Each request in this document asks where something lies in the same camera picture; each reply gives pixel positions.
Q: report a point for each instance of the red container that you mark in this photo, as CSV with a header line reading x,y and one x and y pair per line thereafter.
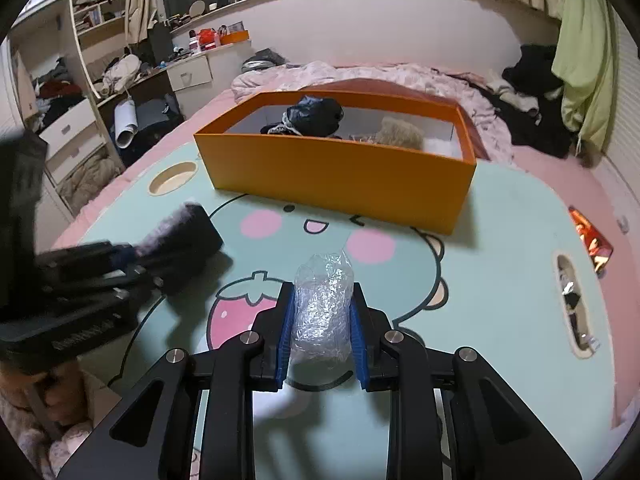
x,y
207,38

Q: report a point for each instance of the white fur pom-pom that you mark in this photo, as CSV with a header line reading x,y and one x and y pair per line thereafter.
x,y
440,146

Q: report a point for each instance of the grey black bag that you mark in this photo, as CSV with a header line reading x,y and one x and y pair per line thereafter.
x,y
262,62

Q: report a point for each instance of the black lace-trimmed cloth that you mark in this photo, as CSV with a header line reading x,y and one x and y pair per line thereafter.
x,y
315,112

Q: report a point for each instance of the small black box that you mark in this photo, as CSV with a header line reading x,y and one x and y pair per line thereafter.
x,y
185,240

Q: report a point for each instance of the white rolled paper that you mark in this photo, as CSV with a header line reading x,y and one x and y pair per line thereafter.
x,y
125,122

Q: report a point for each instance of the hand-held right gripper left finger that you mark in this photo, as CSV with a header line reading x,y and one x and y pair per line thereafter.
x,y
284,330

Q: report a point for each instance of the white bedside drawer unit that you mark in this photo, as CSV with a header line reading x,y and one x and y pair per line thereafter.
x,y
190,75

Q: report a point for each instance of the black rectangular device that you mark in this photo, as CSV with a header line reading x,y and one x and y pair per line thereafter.
x,y
159,42

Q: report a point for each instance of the black clothes pile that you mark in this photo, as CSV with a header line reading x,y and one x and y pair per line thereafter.
x,y
530,125

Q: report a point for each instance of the beige folded quilt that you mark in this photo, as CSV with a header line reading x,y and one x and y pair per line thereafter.
x,y
85,175

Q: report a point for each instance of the dark wooden desk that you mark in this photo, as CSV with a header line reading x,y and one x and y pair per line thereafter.
x,y
150,85

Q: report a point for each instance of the white bookshelf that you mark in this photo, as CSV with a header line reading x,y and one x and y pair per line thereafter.
x,y
100,30

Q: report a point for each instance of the round beige disc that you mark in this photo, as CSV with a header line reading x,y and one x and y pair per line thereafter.
x,y
197,8

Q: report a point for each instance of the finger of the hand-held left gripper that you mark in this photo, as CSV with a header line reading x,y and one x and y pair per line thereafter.
x,y
100,255
115,290

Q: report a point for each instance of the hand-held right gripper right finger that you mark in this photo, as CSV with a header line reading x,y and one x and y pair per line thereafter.
x,y
357,340

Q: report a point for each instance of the clear plastic wrap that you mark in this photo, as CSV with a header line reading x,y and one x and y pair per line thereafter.
x,y
322,310

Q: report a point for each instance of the white louvered closet door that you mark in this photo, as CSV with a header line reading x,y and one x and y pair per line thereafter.
x,y
625,125

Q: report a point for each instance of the pink bed sheet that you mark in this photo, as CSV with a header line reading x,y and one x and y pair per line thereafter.
x,y
550,180

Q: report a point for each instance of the orange cardboard box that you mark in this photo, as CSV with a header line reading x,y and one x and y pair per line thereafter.
x,y
340,180

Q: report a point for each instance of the dark red clothes pile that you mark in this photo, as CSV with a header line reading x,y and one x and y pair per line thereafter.
x,y
55,90

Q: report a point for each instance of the pale pink rose quilt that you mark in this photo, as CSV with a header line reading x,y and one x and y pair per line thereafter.
x,y
30,440

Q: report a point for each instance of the pink floral blanket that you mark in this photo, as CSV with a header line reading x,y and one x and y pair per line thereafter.
x,y
310,77

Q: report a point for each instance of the brown fur pom-pom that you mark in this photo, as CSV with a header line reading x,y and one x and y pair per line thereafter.
x,y
397,132

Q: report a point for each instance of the light green cloth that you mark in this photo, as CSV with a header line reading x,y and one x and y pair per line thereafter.
x,y
585,60

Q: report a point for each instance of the red-brown ribbed cushion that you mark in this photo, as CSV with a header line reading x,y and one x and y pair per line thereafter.
x,y
390,87

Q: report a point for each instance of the red foil packet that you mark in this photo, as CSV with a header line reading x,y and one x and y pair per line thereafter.
x,y
590,240

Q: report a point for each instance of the small orange box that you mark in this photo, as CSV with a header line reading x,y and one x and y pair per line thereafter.
x,y
234,37

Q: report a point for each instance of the white drawer cabinet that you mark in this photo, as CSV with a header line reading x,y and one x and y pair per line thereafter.
x,y
65,135

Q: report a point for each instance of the white cloth bag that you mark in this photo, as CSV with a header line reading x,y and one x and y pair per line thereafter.
x,y
120,72

